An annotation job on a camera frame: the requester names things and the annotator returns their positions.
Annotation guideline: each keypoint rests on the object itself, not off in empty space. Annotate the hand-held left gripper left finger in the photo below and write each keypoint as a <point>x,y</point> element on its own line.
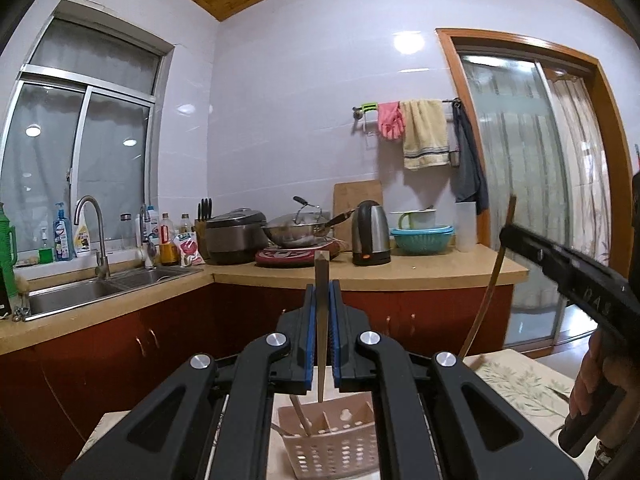
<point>311,330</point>

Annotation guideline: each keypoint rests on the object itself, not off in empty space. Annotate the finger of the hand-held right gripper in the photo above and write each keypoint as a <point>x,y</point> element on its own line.
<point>530,252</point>

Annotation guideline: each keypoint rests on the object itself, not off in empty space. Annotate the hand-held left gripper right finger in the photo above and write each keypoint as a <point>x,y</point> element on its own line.
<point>334,330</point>

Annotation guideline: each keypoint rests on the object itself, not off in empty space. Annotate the slim wooden chopstick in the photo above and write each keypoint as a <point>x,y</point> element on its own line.
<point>322,280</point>
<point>487,300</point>
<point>300,415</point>

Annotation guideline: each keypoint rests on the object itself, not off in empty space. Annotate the pink perforated utensil basket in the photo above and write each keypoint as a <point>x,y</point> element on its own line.
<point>325,452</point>

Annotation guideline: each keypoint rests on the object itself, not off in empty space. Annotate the person's right hand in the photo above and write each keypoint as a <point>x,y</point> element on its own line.
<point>586,375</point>

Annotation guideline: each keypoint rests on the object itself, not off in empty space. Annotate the white plastic container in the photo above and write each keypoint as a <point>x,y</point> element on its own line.
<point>466,227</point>

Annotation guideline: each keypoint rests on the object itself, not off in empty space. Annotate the wooden framed sliding glass door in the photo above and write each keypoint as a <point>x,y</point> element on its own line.
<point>510,185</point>

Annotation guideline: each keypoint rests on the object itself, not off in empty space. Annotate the red induction cooker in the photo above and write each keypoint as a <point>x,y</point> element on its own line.
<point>290,258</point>

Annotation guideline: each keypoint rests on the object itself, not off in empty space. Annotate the floral sheer curtain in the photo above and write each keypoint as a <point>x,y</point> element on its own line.
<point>580,185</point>

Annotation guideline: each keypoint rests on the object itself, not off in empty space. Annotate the beige kitchen countertop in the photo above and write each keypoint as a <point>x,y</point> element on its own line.
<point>400,272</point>

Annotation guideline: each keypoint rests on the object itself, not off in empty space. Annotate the steel wok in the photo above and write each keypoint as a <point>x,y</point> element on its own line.
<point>295,232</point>

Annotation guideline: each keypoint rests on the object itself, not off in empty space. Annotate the steel electric kettle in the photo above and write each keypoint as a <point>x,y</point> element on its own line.
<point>370,235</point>

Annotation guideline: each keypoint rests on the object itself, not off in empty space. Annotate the dark grey cloth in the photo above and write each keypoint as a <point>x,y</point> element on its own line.
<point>470,170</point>

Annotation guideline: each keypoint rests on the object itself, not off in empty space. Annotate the teal plastic colander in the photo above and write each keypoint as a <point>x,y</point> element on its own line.
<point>422,242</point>

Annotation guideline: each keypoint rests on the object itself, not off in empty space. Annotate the dark rice cooker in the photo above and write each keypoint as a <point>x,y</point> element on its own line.
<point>235,240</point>

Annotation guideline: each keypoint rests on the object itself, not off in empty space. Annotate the floral tablecloth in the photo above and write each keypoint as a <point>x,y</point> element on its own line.
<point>520,395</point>

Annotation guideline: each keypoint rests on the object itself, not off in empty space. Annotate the wooden cutting board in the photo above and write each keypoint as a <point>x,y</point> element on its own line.
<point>355,192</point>

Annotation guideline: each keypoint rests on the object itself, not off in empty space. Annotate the pink seasoning packet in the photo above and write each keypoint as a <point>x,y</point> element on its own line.
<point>190,252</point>

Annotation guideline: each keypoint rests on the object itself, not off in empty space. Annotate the knife block with black knives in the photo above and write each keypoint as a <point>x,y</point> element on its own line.
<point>202,222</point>

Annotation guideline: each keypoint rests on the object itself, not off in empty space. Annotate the beige striped towel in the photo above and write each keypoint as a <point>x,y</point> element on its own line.
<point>425,135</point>

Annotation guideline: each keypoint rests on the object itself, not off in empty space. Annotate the red-brown kitchen cabinets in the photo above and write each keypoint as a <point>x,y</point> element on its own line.
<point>150,350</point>

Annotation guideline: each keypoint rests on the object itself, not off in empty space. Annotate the cooking oil bottle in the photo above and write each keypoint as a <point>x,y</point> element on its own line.
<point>169,250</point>

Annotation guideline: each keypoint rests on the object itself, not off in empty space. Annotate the small clear bottle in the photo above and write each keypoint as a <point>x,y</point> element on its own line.
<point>185,224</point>

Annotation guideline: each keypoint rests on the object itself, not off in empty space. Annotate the small chrome tap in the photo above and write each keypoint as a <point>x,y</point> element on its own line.
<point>148,245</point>

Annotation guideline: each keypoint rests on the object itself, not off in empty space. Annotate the white bottle with blue cap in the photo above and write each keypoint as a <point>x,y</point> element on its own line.
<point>154,220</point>

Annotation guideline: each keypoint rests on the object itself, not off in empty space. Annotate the pink rubber gloves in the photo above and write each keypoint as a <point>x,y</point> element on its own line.
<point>391,120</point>

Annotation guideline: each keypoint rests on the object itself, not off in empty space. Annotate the metal towel rack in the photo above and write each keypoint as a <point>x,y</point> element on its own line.
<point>367,122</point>

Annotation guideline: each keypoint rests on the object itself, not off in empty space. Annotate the glass jar with black lid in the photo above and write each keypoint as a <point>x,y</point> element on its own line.
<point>126,232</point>

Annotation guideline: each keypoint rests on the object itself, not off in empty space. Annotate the stainless steel sink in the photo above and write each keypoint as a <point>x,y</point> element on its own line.
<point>100,290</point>

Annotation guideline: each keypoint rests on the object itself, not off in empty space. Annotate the tall chrome faucet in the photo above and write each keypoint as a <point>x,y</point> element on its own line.
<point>100,245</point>

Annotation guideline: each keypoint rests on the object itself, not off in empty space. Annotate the white cleaner bottle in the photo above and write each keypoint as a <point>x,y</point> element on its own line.
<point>83,240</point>

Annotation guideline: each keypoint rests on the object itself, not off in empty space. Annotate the blue dish soap bottle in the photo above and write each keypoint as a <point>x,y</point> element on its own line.
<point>62,240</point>

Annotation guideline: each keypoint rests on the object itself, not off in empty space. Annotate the green pump soap bottle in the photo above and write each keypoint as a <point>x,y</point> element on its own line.
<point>46,252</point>

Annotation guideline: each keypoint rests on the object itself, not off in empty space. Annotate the dish brush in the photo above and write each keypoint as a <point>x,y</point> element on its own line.
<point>21,290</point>

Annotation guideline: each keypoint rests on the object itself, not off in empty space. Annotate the black flask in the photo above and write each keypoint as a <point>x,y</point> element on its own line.
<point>4,292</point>

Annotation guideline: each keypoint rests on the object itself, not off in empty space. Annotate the green thermos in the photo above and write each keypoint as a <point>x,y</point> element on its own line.
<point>9,240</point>

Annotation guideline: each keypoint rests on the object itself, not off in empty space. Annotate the aluminium frame window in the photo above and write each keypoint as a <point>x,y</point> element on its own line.
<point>110,160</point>

